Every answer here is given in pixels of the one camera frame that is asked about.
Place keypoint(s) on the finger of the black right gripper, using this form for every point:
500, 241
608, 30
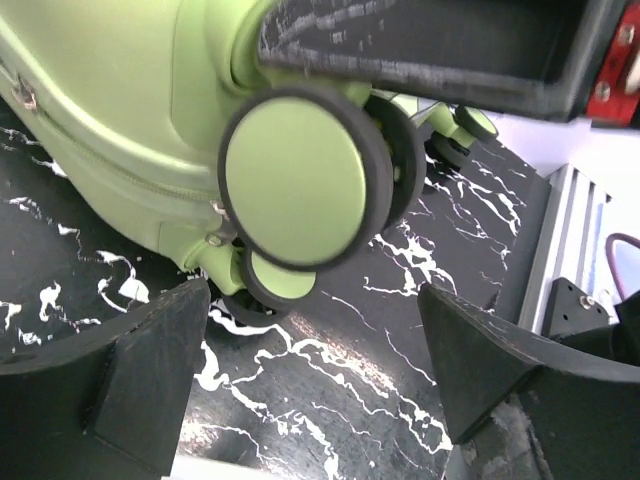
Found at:
534, 59

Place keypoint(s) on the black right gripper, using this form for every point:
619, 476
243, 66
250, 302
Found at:
614, 98

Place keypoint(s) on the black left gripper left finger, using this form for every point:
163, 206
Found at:
107, 403

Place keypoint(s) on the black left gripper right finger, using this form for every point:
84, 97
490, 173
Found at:
521, 406

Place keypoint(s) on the green hard-shell suitcase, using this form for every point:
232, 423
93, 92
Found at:
180, 125

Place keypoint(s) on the aluminium frame rail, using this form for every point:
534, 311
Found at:
571, 287

